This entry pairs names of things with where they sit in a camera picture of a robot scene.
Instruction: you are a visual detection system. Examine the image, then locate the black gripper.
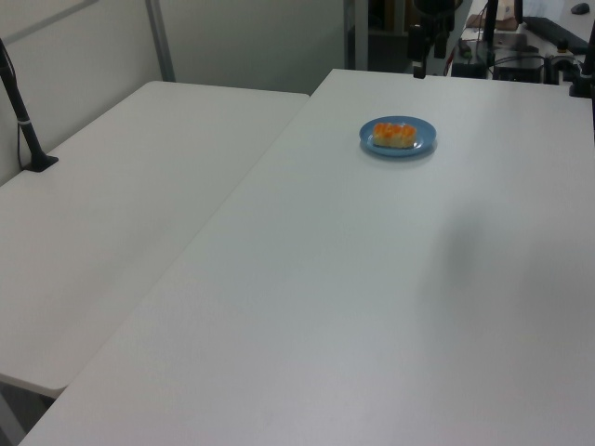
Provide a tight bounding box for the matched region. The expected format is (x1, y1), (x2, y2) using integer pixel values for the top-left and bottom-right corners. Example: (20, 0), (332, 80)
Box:
(407, 0), (460, 81)

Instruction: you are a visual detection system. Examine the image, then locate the orange glazed bread loaf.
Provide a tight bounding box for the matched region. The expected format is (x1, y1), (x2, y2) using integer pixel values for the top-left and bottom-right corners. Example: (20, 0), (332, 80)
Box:
(372, 122), (417, 150)

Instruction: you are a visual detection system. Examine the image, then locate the black electronics box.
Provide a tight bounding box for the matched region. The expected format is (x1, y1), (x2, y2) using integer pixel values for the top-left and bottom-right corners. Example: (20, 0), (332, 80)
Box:
(451, 60), (487, 79)

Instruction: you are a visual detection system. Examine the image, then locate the thin black upright pole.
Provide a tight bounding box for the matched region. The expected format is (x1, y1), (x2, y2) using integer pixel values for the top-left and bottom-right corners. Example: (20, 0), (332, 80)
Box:
(482, 0), (500, 53)

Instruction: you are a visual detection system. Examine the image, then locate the blue round plate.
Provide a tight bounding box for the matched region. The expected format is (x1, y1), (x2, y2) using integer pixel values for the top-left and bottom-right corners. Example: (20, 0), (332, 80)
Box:
(358, 114), (439, 159)

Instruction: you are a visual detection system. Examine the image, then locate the black computer keyboard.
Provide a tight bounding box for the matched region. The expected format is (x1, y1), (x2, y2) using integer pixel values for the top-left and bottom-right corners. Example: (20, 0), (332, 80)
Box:
(522, 16), (590, 54)

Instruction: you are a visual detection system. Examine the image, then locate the silver metal clamp fixture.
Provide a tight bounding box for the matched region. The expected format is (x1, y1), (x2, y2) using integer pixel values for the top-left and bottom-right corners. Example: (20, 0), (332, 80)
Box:
(542, 39), (583, 85)

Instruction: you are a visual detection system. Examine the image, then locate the black clamp stand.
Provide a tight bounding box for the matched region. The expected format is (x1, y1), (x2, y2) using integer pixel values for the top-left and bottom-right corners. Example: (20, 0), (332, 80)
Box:
(568, 25), (595, 99)

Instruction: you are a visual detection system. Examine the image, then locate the white side table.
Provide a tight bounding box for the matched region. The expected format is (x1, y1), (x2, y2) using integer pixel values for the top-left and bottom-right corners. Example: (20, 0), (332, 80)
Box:
(0, 80), (311, 392)

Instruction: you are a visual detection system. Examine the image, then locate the grey metal partition post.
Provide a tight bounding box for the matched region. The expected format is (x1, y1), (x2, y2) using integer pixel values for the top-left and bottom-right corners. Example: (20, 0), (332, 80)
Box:
(144, 0), (177, 84)

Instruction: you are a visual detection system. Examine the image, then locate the black camera stand pole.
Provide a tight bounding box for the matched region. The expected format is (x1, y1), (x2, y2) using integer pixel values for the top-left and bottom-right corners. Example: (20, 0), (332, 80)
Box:
(0, 36), (60, 175)

